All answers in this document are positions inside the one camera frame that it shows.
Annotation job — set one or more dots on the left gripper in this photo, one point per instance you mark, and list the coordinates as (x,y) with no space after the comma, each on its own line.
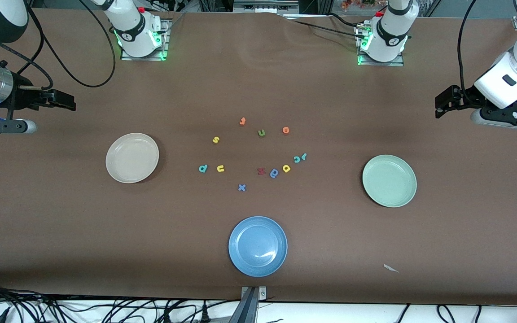
(459,99)

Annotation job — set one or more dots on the green round plate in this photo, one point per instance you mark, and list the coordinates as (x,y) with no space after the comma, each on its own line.
(389,181)

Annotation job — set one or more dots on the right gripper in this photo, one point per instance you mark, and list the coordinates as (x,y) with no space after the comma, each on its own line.
(19,97)

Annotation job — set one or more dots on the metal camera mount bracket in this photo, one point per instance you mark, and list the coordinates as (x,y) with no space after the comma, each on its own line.
(251,294)

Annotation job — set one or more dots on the beige round plate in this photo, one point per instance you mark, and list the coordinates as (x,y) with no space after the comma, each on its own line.
(132,158)

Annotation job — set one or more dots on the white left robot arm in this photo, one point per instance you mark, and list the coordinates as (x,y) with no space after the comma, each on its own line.
(391,31)

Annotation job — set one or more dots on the brown table cover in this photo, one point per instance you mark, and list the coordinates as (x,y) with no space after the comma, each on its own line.
(61,224)

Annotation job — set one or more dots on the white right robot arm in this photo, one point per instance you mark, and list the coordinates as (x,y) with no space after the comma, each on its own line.
(135,27)

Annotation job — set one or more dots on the blue foam letter a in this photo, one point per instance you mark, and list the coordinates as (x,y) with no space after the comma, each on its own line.
(274,172)

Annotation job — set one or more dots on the grey aluminium frame piece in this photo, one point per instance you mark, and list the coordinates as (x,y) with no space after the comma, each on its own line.
(265,5)

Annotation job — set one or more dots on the white paper scrap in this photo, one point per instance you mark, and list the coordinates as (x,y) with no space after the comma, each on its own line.
(391,268)

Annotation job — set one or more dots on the blue round plate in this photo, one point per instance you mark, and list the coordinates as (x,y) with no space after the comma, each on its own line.
(257,246)

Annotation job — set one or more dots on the orange artificial flowers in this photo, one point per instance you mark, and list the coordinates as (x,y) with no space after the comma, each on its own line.
(357,4)

